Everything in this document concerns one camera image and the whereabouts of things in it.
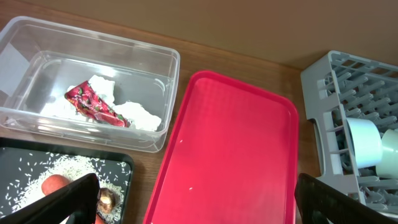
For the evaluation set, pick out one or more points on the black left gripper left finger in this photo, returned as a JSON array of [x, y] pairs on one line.
[[78, 199]]

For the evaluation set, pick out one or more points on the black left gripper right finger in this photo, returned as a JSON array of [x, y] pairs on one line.
[[319, 203]]

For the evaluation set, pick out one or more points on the brown mushroom piece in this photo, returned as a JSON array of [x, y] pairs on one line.
[[107, 201]]

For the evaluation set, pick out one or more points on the orange carrot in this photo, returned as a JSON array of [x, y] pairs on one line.
[[53, 183]]

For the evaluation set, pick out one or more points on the white rice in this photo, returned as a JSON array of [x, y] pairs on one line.
[[71, 168]]

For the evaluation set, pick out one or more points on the light blue rice bowl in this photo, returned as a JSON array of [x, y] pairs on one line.
[[366, 142]]

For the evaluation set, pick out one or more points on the mint green bowl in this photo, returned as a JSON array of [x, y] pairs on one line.
[[387, 168]]

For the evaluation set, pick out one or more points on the white tissue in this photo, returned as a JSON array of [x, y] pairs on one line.
[[135, 113]]

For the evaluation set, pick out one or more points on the red snack wrapper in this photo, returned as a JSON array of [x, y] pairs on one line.
[[89, 104]]

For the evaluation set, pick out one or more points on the grey dishwasher rack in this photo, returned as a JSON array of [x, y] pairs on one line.
[[345, 96]]

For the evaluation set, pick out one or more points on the black square bin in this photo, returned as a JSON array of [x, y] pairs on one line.
[[118, 161]]

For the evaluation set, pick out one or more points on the red plastic tray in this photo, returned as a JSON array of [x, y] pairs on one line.
[[231, 158]]

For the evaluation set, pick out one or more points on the clear plastic bin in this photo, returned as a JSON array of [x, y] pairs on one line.
[[40, 60]]

